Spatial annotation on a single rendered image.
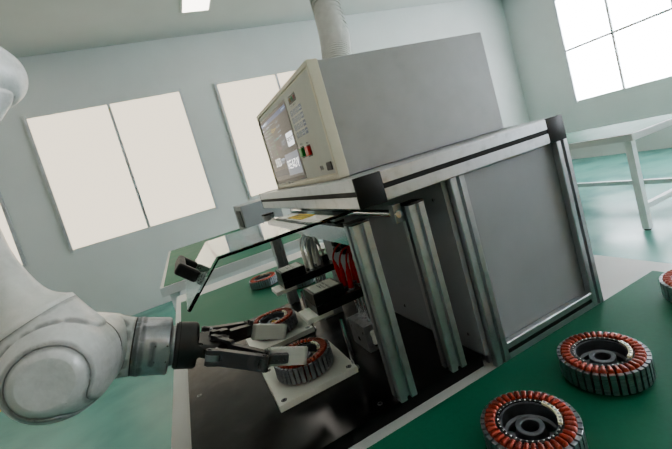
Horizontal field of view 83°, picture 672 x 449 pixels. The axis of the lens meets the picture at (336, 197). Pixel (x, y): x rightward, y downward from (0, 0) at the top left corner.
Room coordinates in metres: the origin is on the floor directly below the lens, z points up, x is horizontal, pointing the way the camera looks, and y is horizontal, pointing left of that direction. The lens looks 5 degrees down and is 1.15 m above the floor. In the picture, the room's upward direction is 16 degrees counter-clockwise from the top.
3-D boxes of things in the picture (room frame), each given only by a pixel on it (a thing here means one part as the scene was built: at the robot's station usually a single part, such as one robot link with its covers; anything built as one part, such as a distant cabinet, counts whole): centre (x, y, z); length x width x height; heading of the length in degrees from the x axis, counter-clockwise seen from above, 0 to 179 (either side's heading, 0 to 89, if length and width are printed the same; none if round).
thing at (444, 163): (0.93, -0.11, 1.09); 0.68 x 0.44 x 0.05; 22
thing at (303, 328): (0.92, 0.23, 0.78); 0.15 x 0.15 x 0.01; 22
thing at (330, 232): (0.85, 0.10, 1.03); 0.62 x 0.01 x 0.03; 22
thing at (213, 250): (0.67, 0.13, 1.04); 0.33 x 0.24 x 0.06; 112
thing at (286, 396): (0.70, 0.14, 0.78); 0.15 x 0.15 x 0.01; 22
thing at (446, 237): (0.91, -0.05, 0.92); 0.66 x 0.01 x 0.30; 22
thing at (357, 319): (0.75, 0.01, 0.80); 0.08 x 0.05 x 0.06; 22
